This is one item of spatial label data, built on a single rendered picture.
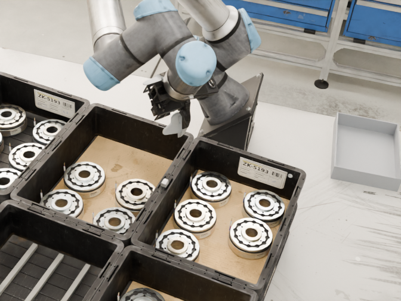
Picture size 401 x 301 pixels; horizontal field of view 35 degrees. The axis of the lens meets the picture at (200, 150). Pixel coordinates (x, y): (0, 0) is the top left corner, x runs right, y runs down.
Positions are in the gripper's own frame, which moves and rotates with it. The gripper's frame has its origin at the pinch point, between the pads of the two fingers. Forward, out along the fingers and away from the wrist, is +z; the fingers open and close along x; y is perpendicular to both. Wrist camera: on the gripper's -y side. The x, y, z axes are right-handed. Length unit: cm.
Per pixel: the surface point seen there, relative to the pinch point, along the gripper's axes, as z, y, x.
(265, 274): -15.5, -0.6, 43.0
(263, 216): 2.9, -12.4, 32.6
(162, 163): 20.9, 1.3, 9.8
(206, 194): 8.7, -2.9, 22.4
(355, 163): 31, -58, 30
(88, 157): 24.7, 18.5, 1.0
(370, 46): 133, -154, -21
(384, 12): 119, -159, -32
